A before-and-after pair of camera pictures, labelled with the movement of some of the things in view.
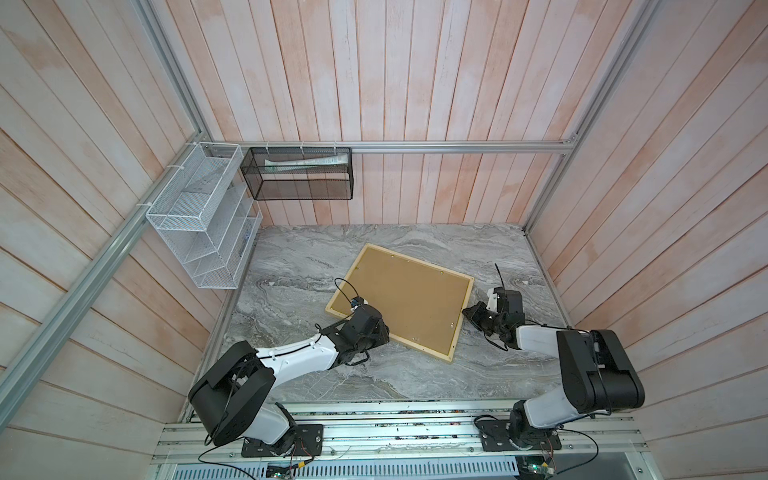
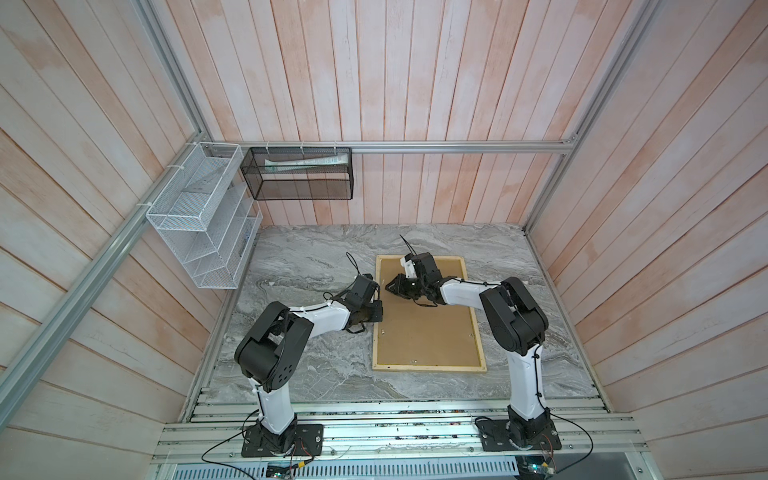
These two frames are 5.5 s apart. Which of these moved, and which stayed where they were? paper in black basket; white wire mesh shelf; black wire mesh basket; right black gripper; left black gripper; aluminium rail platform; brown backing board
Moved: right black gripper; left black gripper; brown backing board
Stayed: white wire mesh shelf; black wire mesh basket; paper in black basket; aluminium rail platform
